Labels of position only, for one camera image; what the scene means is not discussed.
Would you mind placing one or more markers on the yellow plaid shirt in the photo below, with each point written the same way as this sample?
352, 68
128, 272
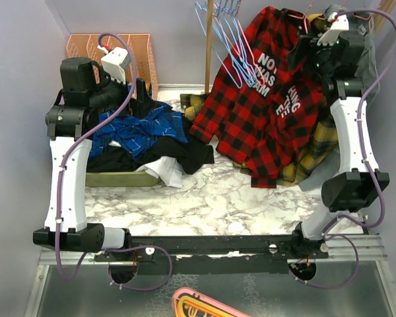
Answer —
313, 148

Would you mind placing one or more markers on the pink file organizer rack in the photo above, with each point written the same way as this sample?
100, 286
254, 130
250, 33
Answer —
86, 45

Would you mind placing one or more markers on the wooden rack pole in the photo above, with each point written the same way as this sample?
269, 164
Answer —
208, 45

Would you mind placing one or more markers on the grey shirt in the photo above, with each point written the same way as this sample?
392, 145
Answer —
344, 130

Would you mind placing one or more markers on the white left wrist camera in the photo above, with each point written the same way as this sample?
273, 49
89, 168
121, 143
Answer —
116, 62

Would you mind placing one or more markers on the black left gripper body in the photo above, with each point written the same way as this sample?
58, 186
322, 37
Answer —
119, 92

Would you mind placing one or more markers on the blue plaid shirt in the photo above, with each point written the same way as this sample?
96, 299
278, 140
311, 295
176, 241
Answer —
137, 136

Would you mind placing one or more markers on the blue wire hanger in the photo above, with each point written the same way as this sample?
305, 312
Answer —
221, 17

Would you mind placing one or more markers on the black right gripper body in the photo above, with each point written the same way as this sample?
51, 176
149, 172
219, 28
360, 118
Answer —
319, 55

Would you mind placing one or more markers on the pink hanger under grey shirt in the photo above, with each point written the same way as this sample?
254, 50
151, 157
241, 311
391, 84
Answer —
375, 21

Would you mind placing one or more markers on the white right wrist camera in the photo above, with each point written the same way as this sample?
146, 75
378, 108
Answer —
338, 23

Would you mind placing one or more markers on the white garment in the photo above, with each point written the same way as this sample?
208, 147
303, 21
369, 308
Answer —
168, 169

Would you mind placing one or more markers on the green laundry basket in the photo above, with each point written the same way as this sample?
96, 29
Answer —
120, 179

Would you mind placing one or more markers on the aluminium rail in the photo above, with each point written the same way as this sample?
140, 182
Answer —
368, 247

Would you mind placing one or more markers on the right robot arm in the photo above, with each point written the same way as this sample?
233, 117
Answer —
359, 181

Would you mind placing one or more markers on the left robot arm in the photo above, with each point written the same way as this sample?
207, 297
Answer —
88, 89

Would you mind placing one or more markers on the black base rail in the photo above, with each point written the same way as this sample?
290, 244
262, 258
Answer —
203, 255

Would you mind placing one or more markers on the black garment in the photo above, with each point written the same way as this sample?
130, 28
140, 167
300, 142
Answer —
191, 155

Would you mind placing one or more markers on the red black plaid shirt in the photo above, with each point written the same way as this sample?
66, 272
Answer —
260, 112

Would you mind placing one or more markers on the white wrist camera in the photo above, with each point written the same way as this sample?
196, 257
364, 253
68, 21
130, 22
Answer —
116, 62
338, 23

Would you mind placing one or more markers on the pink orange oval object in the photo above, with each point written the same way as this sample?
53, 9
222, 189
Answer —
189, 302

